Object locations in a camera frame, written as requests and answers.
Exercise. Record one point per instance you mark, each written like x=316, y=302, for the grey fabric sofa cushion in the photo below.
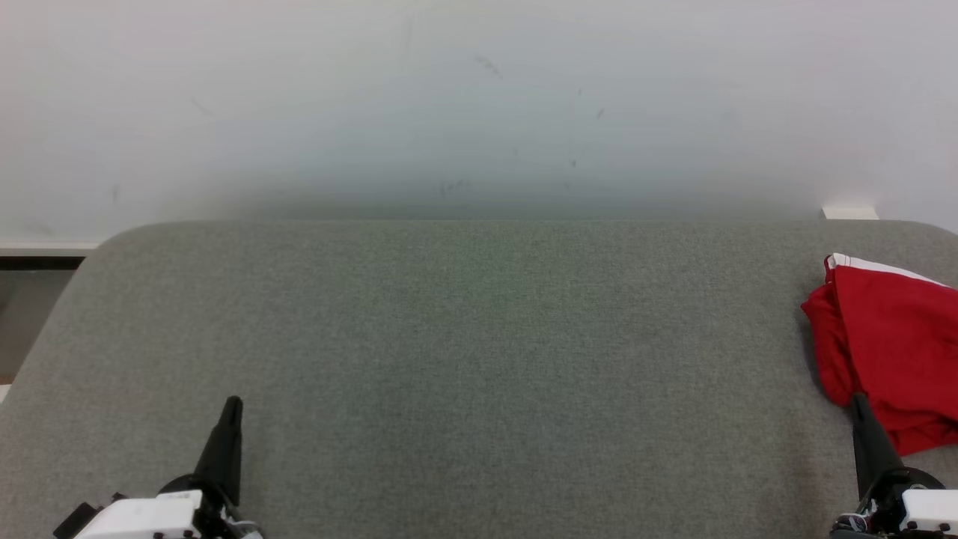
x=449, y=359

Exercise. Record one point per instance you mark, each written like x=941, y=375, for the white skirting board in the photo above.
x=45, y=245

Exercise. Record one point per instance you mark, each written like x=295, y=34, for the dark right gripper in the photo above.
x=924, y=509

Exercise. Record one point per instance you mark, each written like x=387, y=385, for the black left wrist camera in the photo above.
x=71, y=522

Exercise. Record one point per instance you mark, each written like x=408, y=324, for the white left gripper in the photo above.
x=142, y=518

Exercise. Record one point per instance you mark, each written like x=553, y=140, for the white wall box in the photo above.
x=850, y=213

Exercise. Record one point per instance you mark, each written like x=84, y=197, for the red basketball shorts white trim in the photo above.
x=898, y=344

